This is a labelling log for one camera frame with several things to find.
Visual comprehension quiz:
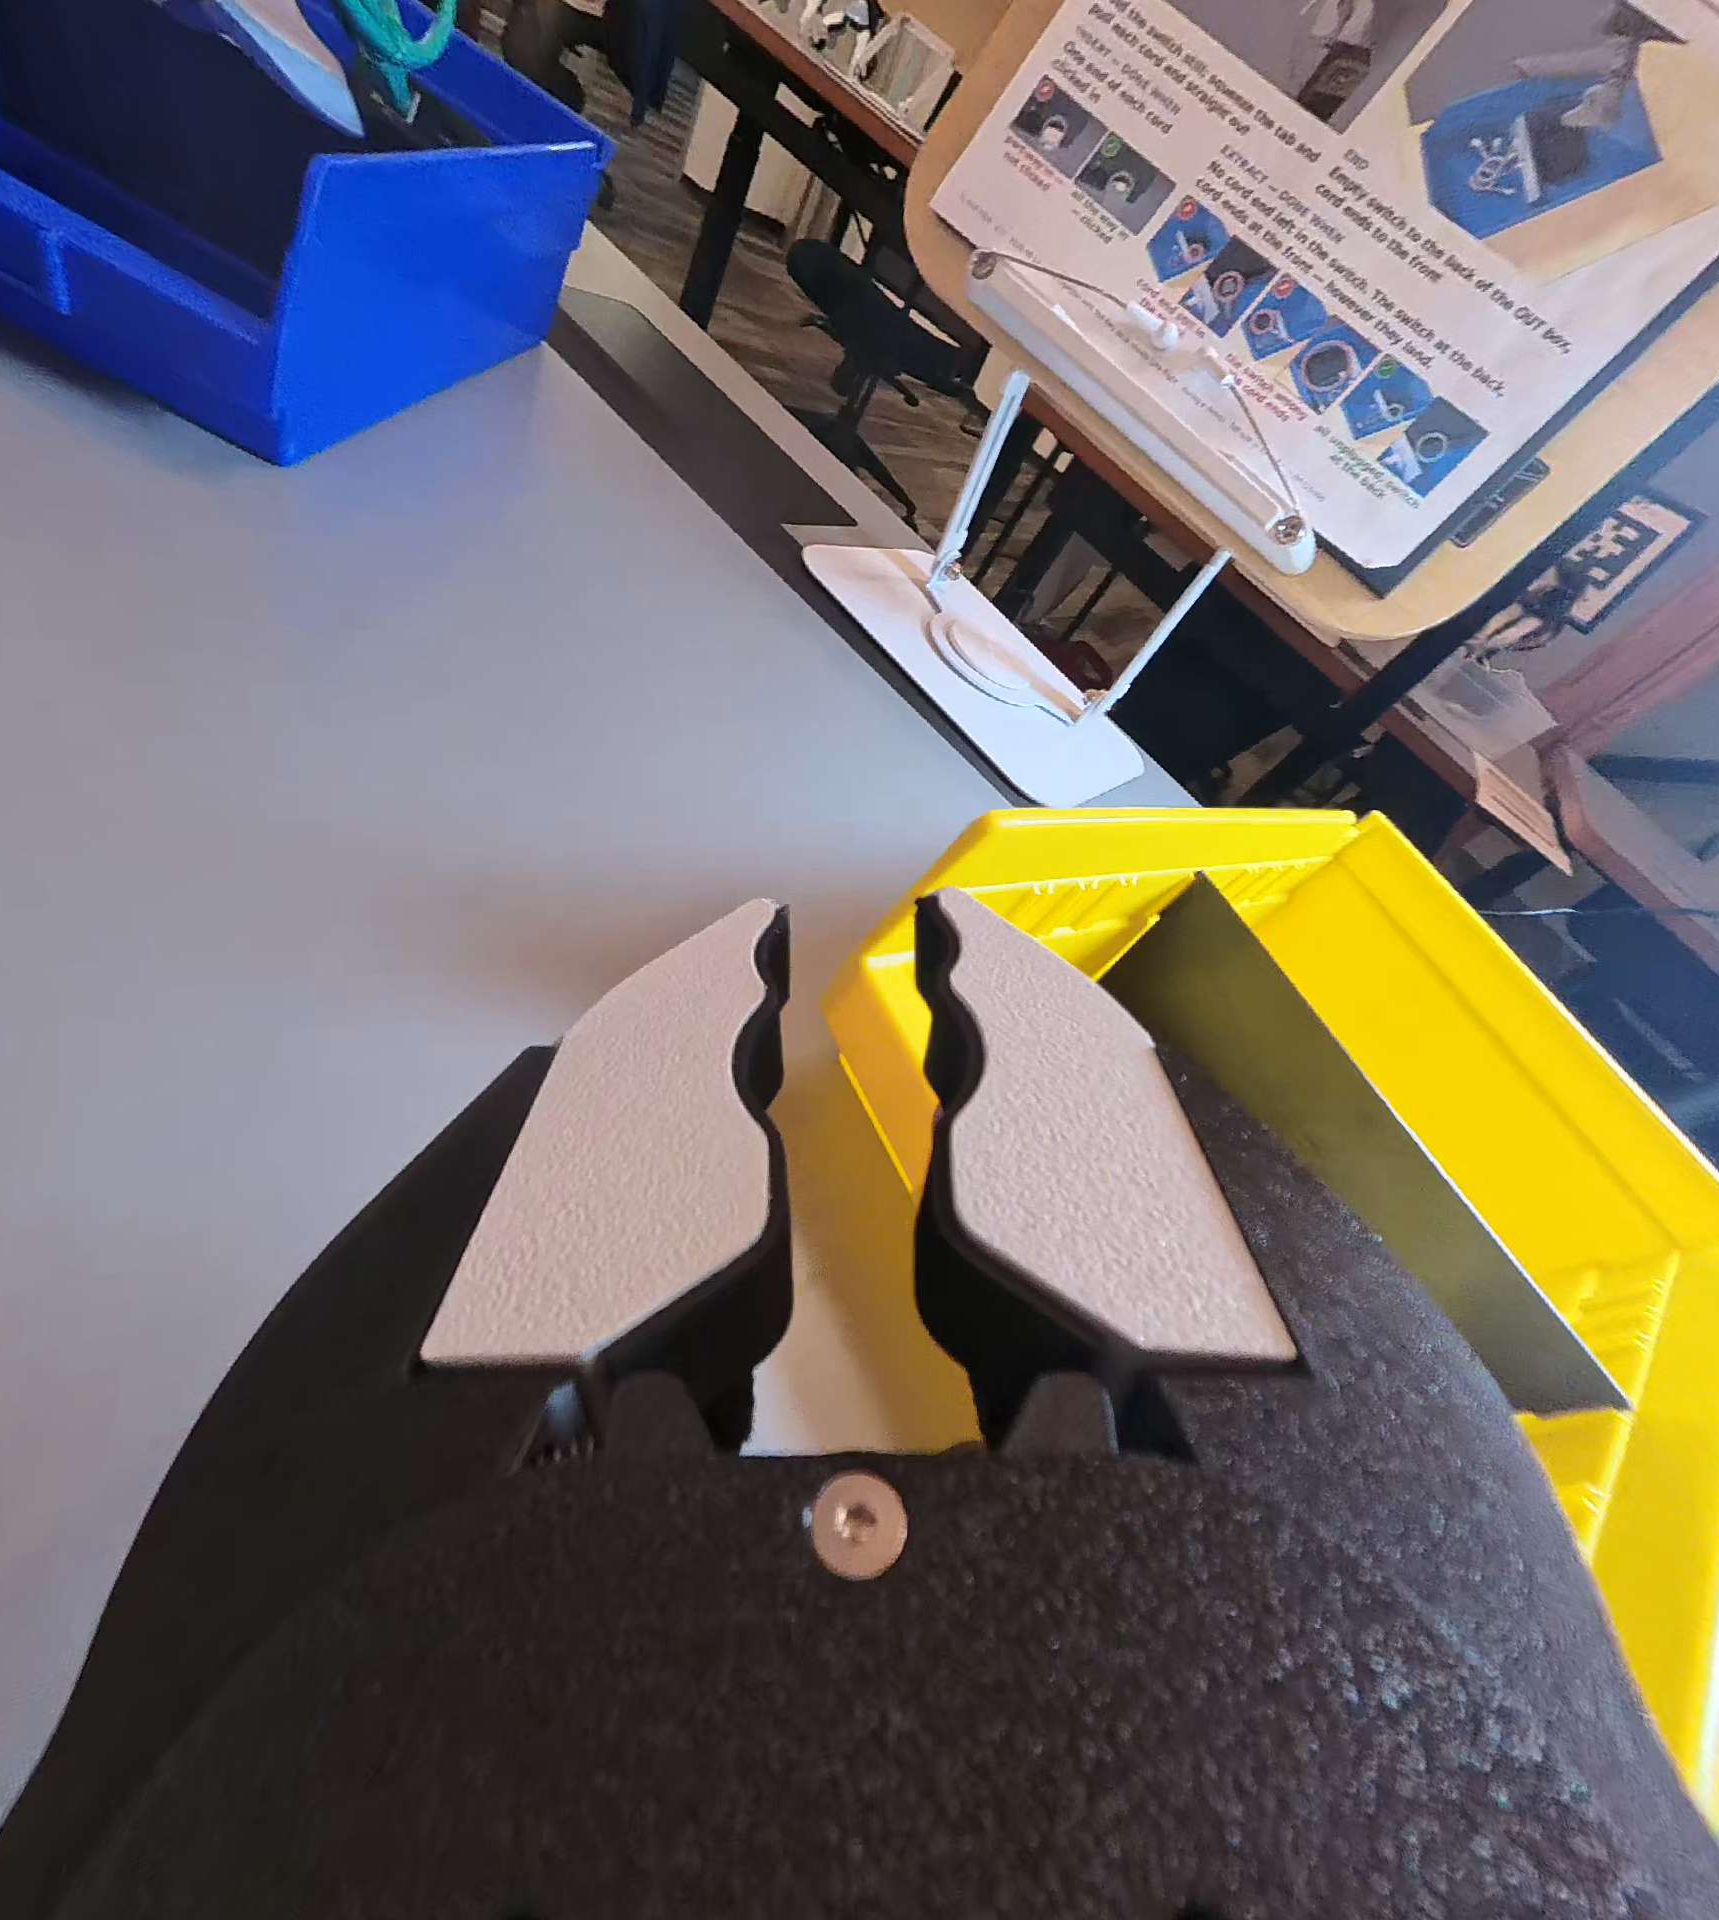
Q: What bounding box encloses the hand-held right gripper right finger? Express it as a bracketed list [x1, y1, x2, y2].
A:
[912, 885, 1304, 1454]

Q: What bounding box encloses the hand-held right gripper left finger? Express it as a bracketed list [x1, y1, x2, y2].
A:
[417, 897, 802, 1450]

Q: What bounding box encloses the blue plastic bin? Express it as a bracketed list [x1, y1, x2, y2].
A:
[0, 0, 619, 469]

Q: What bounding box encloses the green ethernet cable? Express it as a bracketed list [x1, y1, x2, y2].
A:
[335, 0, 465, 120]

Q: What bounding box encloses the dark metal divider plate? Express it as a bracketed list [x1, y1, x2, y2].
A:
[1100, 870, 1636, 1416]

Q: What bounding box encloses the yellow plastic bin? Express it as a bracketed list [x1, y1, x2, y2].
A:
[822, 806, 1719, 1841]

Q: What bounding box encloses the white document stand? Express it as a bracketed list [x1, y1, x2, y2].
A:
[802, 247, 1320, 810]

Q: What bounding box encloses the clear plastic container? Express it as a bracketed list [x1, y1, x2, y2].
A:
[1414, 656, 1554, 768]

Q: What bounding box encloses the reddish wooden table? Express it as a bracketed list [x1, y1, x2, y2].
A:
[1542, 494, 1719, 1030]

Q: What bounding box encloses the black and white marker tag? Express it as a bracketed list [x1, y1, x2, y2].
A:
[1556, 494, 1704, 633]

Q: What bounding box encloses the instruction sheet on board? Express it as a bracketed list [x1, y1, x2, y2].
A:
[904, 0, 1719, 645]

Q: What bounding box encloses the black office chair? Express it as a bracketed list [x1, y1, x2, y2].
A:
[784, 236, 996, 520]

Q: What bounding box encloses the printed instruction sheet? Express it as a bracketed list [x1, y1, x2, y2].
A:
[934, 0, 1719, 573]

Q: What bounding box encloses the brown desk with black legs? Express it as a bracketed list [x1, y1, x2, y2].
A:
[680, 0, 1574, 872]

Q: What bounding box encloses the white box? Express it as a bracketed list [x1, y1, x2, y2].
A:
[800, 0, 958, 97]

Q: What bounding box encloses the white card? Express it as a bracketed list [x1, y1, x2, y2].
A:
[223, 0, 371, 138]

